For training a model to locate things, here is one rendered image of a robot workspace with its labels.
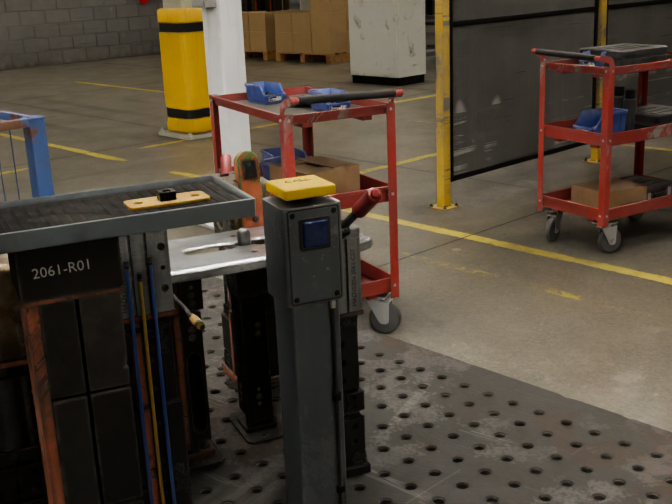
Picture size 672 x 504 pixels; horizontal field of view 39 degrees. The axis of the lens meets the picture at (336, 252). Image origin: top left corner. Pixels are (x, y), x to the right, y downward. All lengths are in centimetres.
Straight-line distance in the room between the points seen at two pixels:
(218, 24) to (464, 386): 378
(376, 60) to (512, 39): 565
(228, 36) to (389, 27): 630
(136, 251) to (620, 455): 74
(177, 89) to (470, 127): 343
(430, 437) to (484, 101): 450
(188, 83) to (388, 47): 369
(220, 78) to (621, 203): 219
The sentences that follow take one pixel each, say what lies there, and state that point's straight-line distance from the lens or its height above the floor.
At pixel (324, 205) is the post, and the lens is 102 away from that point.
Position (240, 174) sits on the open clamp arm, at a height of 107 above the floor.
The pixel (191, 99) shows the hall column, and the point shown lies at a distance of 834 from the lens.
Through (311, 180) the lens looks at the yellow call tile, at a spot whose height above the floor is 116.
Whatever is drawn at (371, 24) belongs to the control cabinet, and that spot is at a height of 71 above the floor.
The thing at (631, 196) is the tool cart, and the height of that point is 25.
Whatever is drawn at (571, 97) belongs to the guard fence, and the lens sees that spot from 657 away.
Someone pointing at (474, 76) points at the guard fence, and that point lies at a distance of 572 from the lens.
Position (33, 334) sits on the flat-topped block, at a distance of 97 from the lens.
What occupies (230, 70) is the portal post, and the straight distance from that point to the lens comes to 521.
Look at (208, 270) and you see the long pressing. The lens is 129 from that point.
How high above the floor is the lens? 138
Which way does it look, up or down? 17 degrees down
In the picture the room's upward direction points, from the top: 2 degrees counter-clockwise
